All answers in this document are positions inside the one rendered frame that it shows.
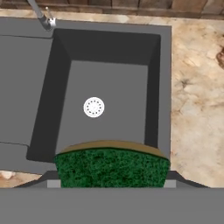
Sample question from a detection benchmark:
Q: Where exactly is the dark grey sink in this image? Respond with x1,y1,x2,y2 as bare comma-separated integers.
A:
0,16,173,175

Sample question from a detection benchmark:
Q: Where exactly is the silver tap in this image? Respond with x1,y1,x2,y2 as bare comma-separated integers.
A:
26,0,57,32

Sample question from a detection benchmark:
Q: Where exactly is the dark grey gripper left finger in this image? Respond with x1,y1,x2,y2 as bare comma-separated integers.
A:
13,170,62,189

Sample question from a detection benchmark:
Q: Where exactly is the white round sink drain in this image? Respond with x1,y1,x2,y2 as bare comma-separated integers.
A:
82,96,106,119

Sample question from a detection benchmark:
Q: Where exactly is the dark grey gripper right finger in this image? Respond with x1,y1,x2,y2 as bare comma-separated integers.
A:
164,170,210,189

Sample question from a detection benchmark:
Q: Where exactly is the green and yellow sponge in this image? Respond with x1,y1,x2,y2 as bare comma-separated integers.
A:
52,140,172,189

